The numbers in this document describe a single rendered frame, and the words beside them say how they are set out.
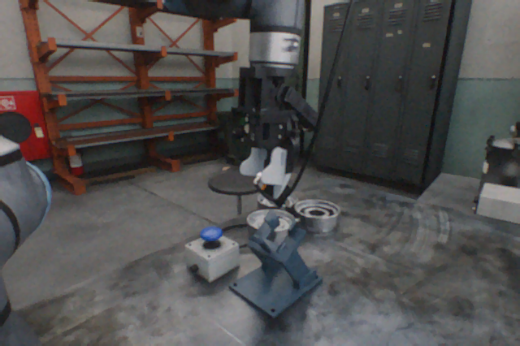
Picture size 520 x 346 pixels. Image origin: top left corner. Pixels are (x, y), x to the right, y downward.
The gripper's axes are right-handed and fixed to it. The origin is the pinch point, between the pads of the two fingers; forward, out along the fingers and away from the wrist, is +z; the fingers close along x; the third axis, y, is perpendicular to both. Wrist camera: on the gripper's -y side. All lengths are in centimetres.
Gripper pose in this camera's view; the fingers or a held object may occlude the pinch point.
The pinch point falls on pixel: (271, 188)
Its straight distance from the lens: 54.6
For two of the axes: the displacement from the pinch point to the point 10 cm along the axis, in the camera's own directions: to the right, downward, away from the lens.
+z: -0.7, 9.5, 3.1
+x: 6.6, 2.7, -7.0
